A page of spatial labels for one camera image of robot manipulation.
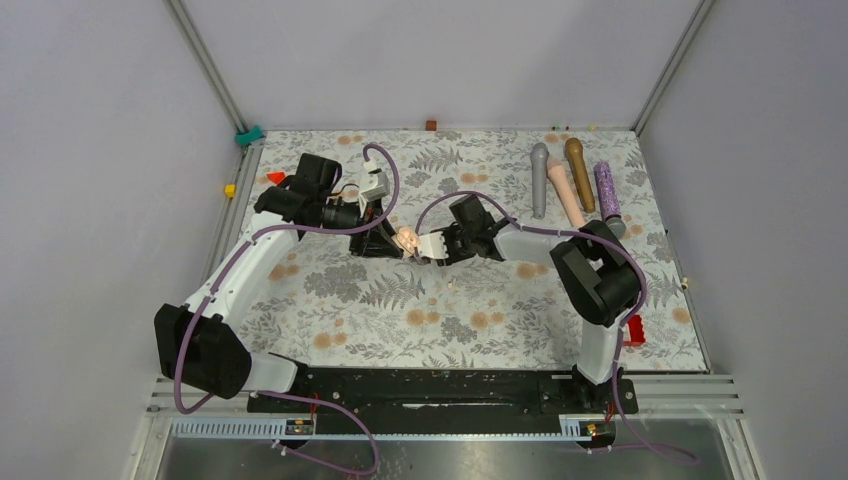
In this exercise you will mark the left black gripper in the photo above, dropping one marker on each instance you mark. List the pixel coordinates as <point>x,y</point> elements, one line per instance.
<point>378,241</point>

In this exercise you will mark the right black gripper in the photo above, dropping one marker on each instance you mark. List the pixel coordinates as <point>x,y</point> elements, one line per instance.
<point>448,233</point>

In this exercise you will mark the pink earbud charging case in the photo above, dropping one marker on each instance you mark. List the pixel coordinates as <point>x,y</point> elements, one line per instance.
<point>407,240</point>

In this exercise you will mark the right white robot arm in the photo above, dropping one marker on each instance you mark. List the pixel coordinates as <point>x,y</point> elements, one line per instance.
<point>601,279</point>

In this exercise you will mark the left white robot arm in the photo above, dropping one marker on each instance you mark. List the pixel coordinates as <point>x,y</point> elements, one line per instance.
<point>197,341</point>

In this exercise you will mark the floral patterned mat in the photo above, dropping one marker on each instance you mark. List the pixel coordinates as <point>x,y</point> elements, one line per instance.
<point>323,306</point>

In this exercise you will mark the grey toy microphone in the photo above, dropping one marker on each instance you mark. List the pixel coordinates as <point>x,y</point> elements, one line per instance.
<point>539,156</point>

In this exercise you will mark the pink toy microphone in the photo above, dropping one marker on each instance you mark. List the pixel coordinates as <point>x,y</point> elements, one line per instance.
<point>559,178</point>

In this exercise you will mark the orange triangular block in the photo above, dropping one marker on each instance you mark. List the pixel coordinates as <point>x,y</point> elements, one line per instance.
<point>276,178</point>

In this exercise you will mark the gold toy microphone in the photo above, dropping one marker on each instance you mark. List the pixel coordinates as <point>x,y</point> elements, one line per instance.
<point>574,153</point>

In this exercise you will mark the purple glitter toy microphone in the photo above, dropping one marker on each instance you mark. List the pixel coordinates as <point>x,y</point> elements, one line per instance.
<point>608,198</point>

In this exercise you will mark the teal clamp block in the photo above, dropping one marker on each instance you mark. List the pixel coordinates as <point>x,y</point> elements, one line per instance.
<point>248,137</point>

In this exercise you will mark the red plastic box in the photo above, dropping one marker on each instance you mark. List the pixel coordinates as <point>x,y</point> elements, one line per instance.
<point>634,334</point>

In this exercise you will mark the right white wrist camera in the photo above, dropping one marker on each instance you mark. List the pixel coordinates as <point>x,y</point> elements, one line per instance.
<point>432,248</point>

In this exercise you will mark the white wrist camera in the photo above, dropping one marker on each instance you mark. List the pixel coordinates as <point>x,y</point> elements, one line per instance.
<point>432,248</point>
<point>372,186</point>

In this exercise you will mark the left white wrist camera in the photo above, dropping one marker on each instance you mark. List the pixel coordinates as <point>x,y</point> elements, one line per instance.
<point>372,186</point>

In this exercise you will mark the aluminium frame rail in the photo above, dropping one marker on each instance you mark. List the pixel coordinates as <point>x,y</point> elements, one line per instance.
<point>192,37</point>

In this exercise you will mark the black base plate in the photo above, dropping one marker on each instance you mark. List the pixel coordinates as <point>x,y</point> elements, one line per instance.
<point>425,401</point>

